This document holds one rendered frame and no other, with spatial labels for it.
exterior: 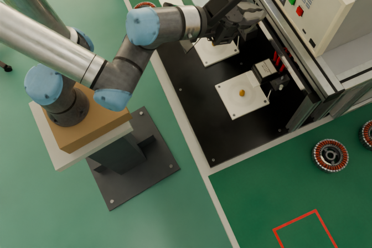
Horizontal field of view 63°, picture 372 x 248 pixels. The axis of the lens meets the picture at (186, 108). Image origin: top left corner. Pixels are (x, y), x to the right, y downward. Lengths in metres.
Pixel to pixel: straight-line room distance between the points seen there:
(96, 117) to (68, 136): 0.12
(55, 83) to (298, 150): 0.83
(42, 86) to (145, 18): 0.48
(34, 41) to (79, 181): 1.42
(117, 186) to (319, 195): 1.19
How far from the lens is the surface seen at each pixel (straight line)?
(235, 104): 1.14
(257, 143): 1.11
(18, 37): 0.71
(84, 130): 1.16
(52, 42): 0.70
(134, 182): 1.90
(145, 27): 0.64
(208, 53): 1.24
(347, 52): 0.91
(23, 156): 2.24
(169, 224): 1.86
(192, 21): 0.69
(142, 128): 1.96
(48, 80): 1.01
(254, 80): 1.08
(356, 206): 1.18
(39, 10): 0.92
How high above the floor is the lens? 1.84
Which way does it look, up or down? 68 degrees down
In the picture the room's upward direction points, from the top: 14 degrees counter-clockwise
